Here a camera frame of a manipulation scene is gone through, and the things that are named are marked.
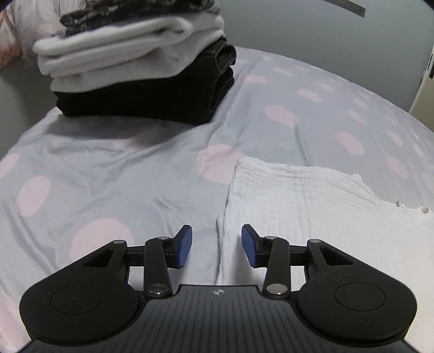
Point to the black-white patterned folded garment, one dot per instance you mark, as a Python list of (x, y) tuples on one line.
[(135, 8)]

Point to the grey perforated strip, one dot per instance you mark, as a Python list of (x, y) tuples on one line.
[(349, 6)]

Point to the white crinkled cotton garment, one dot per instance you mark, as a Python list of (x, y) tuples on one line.
[(305, 203)]

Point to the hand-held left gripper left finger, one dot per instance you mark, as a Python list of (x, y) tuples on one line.
[(185, 245)]

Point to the grey pink-dotted bedsheet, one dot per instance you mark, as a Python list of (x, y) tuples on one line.
[(101, 169)]

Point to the white furniture edge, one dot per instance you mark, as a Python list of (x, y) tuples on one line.
[(422, 85)]

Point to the black folded pants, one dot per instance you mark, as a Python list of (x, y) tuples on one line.
[(142, 101)]

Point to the pink spotted pillow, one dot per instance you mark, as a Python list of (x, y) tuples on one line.
[(20, 34)]

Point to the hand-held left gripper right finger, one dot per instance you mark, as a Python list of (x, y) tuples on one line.
[(248, 244)]

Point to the white folded garment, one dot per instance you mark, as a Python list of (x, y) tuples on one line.
[(112, 35), (135, 69)]

